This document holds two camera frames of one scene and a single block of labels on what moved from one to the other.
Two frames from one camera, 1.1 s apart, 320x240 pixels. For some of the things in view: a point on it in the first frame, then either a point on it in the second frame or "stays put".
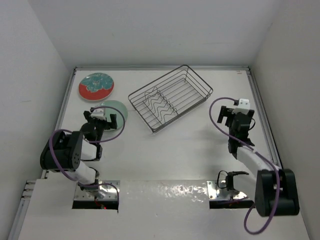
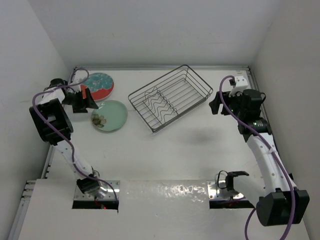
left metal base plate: [108, 191] stays put
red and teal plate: [96, 86] stays put
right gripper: [225, 112] → [215, 104]
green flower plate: [109, 111] stays put
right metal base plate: [217, 189] stays put
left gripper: [108, 126] → [87, 102]
